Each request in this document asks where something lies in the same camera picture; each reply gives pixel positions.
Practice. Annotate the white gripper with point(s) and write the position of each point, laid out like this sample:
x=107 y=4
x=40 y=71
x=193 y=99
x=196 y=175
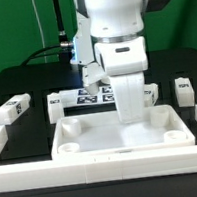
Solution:
x=124 y=64

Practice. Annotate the white desk top tray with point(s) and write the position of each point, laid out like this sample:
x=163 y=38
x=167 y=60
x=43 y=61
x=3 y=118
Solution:
x=103 y=134

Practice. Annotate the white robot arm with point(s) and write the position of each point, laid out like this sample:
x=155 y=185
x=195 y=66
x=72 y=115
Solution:
x=108 y=21

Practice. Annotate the white marker base plate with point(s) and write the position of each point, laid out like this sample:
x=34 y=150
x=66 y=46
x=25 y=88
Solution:
x=79 y=97

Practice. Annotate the white front fence wall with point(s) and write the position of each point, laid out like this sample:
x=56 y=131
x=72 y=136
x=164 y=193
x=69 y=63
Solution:
x=47 y=174

